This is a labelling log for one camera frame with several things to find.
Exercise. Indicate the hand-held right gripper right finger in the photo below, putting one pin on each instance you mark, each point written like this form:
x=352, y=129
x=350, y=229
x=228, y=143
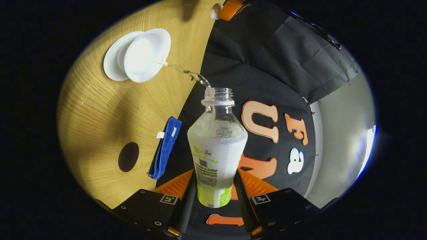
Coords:
x=280, y=210

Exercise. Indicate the white teacup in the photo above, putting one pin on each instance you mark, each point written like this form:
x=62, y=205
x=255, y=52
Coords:
x=146, y=56

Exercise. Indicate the clear water bottle white label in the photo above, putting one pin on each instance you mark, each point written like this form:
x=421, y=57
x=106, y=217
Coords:
x=217, y=150

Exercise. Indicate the white saucer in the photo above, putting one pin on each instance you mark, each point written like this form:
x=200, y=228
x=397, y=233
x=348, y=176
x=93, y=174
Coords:
x=111, y=63

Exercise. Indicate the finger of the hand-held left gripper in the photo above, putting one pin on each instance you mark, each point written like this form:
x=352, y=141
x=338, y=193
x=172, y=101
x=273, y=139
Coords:
x=232, y=9

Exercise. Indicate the blue towel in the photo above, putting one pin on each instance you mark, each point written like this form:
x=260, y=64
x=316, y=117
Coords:
x=165, y=150

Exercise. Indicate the brown round coaster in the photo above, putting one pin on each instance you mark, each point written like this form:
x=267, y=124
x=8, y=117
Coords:
x=128, y=156

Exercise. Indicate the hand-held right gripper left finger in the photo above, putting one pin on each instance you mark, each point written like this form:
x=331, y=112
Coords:
x=156, y=210

